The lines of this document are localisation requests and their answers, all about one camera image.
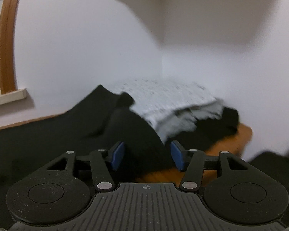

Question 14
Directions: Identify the black fleece garment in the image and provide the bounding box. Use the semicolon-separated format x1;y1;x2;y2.
0;84;289;229

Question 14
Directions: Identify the beige stone window sill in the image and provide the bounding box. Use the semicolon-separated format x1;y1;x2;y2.
0;89;27;106

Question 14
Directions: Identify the white patterned folded cloth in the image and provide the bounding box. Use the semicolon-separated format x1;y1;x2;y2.
107;78;223;143

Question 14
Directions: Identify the brown wooden window frame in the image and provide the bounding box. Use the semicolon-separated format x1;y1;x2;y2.
0;0;19;94

